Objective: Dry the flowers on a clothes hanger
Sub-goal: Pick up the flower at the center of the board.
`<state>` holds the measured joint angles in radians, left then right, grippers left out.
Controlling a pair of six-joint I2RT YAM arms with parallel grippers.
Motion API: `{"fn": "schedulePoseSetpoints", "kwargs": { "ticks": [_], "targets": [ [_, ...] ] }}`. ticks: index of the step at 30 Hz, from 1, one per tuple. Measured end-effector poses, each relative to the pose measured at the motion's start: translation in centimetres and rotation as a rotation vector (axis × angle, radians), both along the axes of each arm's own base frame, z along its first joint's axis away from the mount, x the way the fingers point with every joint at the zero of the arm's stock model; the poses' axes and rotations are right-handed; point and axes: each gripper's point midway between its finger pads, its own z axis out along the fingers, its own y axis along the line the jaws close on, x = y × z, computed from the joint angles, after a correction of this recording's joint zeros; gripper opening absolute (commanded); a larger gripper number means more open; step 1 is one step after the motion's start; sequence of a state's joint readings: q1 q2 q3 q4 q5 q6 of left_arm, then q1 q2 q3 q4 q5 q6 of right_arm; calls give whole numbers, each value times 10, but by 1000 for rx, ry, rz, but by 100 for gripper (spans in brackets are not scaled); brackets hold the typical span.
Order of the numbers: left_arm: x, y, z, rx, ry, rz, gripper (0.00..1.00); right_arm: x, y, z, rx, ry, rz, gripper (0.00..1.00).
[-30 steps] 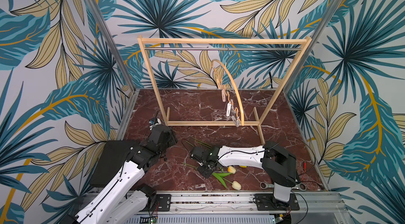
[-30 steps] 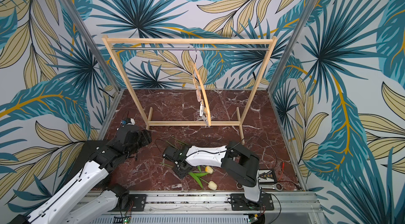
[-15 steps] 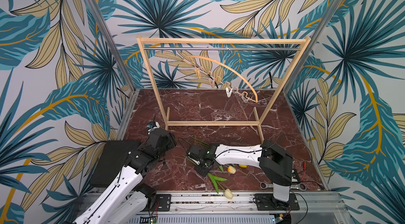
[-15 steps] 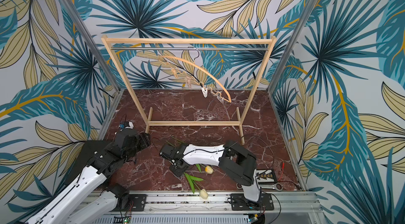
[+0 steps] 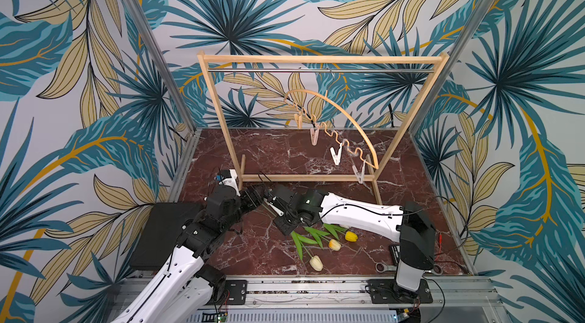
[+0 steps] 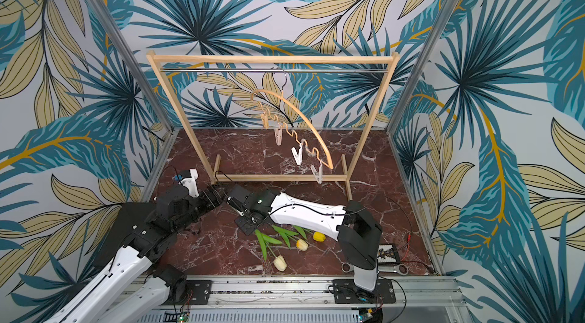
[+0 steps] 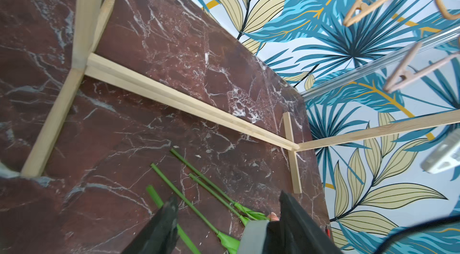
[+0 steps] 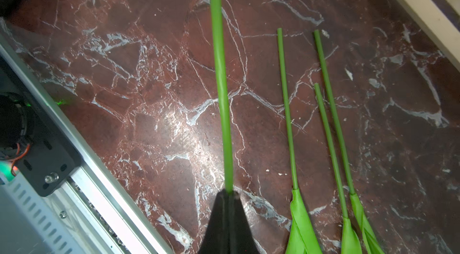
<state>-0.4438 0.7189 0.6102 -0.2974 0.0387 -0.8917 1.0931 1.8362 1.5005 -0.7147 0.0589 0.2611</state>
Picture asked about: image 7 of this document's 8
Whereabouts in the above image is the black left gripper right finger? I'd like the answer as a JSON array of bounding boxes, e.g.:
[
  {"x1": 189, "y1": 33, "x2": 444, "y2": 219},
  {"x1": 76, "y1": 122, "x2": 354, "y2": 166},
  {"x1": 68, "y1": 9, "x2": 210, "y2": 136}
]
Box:
[{"x1": 279, "y1": 191, "x2": 341, "y2": 254}]

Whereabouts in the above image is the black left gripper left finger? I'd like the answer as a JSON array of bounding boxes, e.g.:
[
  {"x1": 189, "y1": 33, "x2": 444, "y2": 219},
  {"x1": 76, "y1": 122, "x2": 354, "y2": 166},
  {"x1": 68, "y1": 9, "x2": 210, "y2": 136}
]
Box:
[{"x1": 122, "y1": 196, "x2": 178, "y2": 254}]

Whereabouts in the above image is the pink tulip flower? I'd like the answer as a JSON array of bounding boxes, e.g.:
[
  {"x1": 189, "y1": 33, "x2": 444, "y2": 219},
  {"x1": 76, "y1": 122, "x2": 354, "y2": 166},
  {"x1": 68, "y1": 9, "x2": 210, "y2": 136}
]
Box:
[{"x1": 170, "y1": 149, "x2": 279, "y2": 222}]

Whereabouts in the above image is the yellow tulip flower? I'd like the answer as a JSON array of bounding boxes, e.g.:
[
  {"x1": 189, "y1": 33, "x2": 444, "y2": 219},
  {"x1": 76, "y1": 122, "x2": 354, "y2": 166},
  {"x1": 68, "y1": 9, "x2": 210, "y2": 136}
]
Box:
[{"x1": 189, "y1": 174, "x2": 249, "y2": 226}]

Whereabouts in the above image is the white tulip flower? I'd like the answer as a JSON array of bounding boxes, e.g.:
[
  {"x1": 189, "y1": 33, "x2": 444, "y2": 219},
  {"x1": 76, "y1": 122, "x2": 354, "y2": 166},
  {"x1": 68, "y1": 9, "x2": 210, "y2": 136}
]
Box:
[{"x1": 150, "y1": 164, "x2": 240, "y2": 254}]

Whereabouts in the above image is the metal rack hanging rod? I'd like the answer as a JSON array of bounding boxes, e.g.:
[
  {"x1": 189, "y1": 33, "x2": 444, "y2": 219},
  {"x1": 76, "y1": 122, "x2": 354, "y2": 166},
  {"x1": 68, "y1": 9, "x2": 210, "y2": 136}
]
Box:
[{"x1": 300, "y1": 24, "x2": 460, "y2": 101}]

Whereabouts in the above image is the wooden clothes rack frame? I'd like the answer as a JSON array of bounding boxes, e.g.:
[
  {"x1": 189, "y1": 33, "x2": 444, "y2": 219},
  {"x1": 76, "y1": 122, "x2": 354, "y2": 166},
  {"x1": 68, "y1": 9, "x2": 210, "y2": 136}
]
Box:
[{"x1": 20, "y1": 0, "x2": 460, "y2": 194}]

